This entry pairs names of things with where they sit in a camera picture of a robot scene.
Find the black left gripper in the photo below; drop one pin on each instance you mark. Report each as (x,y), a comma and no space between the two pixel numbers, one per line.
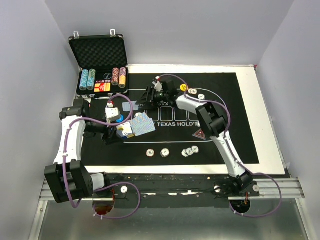
(113,138)

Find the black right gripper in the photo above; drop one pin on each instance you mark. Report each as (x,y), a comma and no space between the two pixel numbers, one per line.
(144,99)

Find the blue playing card box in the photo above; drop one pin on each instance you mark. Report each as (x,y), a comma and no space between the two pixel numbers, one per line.
(125,131)

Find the blue small blind button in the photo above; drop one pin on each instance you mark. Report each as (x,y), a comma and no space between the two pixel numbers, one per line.
(120,119)

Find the blue backed card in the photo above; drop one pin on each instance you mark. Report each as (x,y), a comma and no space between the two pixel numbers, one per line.
(126,106)

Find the blue backed card fan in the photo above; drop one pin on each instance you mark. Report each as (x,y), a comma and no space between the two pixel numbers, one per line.
(142,124)

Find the yellow big blind button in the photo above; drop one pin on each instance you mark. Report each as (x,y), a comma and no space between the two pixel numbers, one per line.
(183,87)

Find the red poker chip stack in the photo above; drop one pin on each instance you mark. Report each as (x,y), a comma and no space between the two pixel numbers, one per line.
(150,152)

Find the grey poker chip stack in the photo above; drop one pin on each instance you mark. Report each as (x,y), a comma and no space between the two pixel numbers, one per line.
(165,152)

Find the red triangular dealer button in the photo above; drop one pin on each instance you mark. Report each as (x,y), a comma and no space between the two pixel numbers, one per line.
(199,134)

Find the blue poker chip stack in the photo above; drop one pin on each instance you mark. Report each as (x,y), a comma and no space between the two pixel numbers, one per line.
(190,151)

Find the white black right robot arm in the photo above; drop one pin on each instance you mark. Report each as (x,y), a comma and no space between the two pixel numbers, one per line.
(214,119)

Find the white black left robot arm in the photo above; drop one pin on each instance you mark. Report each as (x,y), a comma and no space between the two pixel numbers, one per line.
(68,178)

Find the orange chip row in case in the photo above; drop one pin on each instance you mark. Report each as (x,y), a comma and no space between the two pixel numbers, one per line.
(122,77)

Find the red chip row in case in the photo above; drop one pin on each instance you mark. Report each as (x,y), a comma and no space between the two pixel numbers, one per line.
(115,76)

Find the card deck in case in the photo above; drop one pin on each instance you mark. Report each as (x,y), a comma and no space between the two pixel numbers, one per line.
(102,86)

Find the black poker table mat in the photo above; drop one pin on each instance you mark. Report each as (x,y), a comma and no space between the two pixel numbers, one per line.
(174,129)

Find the black aluminium poker case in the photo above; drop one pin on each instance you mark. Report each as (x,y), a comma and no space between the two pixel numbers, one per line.
(102,53)

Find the green chip row in case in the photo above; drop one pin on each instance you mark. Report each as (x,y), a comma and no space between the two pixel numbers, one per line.
(91,79)

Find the blue chip row in case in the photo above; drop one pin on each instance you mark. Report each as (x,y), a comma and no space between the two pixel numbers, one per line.
(84,80)

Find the white table board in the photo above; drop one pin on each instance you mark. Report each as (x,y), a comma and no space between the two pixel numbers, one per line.
(270,158)

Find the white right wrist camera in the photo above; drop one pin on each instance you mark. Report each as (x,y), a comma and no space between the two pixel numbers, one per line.
(157,85)

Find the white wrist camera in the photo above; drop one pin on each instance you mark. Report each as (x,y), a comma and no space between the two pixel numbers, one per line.
(112,114)
(157,85)

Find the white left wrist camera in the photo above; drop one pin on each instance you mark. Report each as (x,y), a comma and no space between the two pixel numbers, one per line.
(112,114)

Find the aluminium rail frame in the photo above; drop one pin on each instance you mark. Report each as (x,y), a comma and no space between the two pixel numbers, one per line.
(273,215)

